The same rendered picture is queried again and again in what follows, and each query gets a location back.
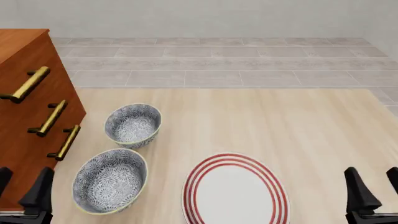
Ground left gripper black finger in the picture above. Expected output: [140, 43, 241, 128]
[0, 166, 14, 198]
[17, 166, 55, 216]

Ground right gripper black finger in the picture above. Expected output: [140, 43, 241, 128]
[386, 166, 398, 196]
[343, 166, 383, 213]

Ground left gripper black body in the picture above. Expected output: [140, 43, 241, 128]
[0, 209, 53, 224]

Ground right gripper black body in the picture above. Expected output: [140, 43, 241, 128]
[345, 209, 398, 224]

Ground large patterned grey bowl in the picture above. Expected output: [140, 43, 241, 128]
[72, 147, 149, 215]

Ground small patterned grey bowl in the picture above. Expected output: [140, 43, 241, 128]
[104, 103, 163, 150]

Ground white plate with red rings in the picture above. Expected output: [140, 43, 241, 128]
[181, 152, 291, 224]

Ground red-brown wooden cabinet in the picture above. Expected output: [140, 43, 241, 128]
[0, 28, 87, 212]

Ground short brass drawer handle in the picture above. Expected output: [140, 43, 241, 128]
[47, 124, 81, 162]

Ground medium brass drawer handle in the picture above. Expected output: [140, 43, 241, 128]
[27, 99, 68, 138]

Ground long brass drawer handle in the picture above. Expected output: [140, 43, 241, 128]
[0, 65, 51, 105]

